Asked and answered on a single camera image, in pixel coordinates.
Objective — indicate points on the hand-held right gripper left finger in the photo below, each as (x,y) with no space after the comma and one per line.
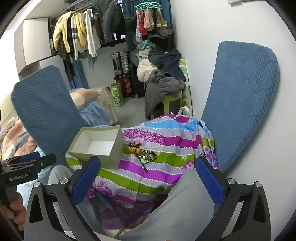
(85,180)

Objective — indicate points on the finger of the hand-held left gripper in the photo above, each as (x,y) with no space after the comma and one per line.
(45,161)
(30,157)

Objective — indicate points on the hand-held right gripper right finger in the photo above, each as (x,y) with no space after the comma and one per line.
(209,183)

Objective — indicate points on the grey cardboard box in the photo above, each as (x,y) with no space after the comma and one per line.
(115,155)

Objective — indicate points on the dark bangle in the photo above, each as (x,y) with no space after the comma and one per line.
(128,145)

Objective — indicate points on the pale green bead charm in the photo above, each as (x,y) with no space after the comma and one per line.
(143,159)

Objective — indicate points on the person's left hand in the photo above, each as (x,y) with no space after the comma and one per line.
(16,208)

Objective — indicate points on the person's left leg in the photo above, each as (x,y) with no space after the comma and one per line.
(57,176)

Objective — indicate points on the plaid quilt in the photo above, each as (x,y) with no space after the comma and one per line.
(12,141)

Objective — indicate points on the blue quilted cushion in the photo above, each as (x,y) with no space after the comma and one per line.
(240,104)
(46,111)

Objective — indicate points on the striped floral cloth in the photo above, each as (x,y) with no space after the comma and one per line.
(161,166)

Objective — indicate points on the pink beige pillow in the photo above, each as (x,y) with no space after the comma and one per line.
(81,95)

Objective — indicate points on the white tote bag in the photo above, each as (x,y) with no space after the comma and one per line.
(183,110)

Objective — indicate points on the clear plastic wrapped quilt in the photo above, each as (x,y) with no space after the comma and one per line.
(107,98)

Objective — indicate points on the green shopping bag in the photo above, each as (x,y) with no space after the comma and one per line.
(116,95)

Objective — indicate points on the green plastic stool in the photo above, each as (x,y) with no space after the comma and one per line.
(172,99)

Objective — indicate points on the floral patterned folded mat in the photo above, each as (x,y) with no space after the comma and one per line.
(185,92)

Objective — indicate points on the red suitcase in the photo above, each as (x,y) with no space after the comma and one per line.
(123,85)

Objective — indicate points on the brown patterned dress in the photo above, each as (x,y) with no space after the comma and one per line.
(66,60)

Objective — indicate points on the teal scarf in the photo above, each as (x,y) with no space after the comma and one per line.
(90,60)

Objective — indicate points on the white cabinet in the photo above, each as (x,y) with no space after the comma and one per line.
(32,44)

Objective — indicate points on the grey suitcase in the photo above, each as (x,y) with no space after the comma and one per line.
(120,62)

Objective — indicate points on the yellow jacket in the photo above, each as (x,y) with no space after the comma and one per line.
(61,34)

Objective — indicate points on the cream down jacket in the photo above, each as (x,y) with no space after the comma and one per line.
(144,68)

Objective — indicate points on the striped white grey sweater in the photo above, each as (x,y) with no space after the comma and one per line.
(73,34)

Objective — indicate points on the navy garment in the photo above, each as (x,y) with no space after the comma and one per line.
(166,60)

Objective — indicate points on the white cardigan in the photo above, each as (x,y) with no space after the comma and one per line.
(91,34)

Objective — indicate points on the pale yellow hoodie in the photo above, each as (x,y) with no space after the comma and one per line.
(81,27)

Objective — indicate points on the pile of assorted clothes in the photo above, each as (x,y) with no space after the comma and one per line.
(146,46)

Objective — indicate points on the metal clothes rack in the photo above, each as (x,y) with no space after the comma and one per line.
(69,8)

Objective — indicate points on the dark grey jacket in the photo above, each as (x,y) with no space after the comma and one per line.
(111,20)

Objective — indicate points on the hanging small laundry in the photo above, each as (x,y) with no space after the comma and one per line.
(148,22)

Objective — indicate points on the teal clip drying hanger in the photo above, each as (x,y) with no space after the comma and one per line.
(148,5)

